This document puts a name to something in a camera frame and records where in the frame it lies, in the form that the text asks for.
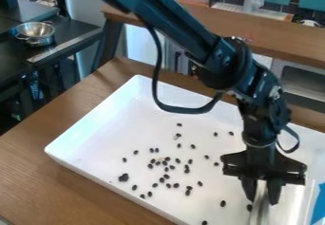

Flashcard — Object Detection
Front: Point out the white tray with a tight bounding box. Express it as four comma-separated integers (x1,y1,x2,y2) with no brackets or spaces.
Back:
43,74,325,225

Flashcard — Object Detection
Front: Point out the silver pot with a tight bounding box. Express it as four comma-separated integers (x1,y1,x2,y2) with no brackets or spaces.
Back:
13,21,58,47

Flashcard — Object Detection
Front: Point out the pile of black bits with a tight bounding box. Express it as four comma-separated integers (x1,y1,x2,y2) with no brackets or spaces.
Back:
116,122,256,225

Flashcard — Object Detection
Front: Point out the black cable loop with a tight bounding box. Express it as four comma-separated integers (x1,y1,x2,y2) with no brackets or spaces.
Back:
144,24,226,115

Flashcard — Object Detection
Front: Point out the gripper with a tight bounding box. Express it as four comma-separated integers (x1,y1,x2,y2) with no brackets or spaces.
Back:
220,135,309,206

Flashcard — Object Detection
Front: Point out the black table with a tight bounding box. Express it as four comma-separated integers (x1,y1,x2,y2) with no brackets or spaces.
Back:
0,0,105,87

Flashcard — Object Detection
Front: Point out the wooden table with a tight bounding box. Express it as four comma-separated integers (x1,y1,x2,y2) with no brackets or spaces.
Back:
100,0,325,70

